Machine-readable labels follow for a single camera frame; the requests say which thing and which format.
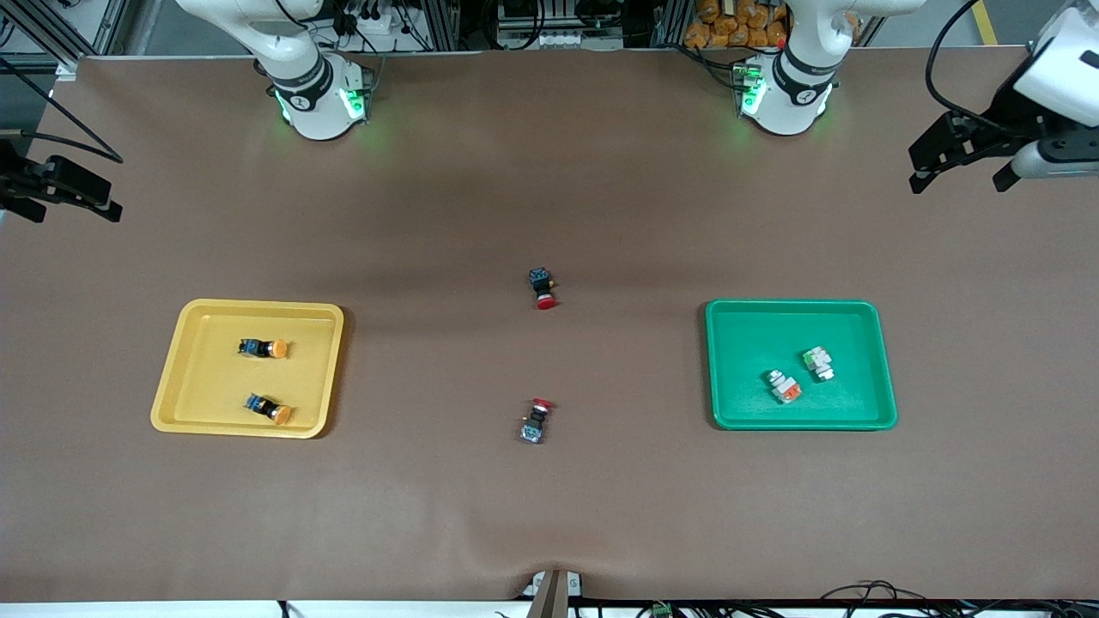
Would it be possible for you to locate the yellow plastic tray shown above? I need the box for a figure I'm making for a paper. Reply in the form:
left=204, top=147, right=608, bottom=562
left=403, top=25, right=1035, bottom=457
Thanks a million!
left=150, top=299, right=346, bottom=439

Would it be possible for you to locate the pile of orange packages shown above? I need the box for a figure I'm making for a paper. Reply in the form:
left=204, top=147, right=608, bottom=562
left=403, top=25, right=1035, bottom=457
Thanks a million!
left=684, top=0, right=789, bottom=50

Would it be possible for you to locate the green plastic tray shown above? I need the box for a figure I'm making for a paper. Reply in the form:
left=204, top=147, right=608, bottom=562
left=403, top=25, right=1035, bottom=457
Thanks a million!
left=705, top=299, right=899, bottom=431

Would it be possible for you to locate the white power strip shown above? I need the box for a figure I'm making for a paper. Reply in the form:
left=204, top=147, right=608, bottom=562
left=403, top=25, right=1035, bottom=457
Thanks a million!
left=505, top=30, right=586, bottom=50
left=354, top=10, right=404, bottom=39

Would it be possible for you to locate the brown table mat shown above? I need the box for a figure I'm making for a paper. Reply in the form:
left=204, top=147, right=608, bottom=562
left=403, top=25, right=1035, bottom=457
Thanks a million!
left=0, top=47, right=1099, bottom=602

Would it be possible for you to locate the metal table clamp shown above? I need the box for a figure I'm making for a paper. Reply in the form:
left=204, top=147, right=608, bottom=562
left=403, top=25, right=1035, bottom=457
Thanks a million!
left=519, top=568, right=585, bottom=618

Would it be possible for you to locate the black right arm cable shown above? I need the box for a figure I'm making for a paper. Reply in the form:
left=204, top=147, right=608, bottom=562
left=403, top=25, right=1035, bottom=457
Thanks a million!
left=0, top=54, right=124, bottom=166

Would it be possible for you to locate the black floor cable bundle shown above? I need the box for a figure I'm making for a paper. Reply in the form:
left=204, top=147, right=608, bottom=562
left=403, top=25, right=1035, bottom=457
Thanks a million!
left=816, top=581, right=1099, bottom=618

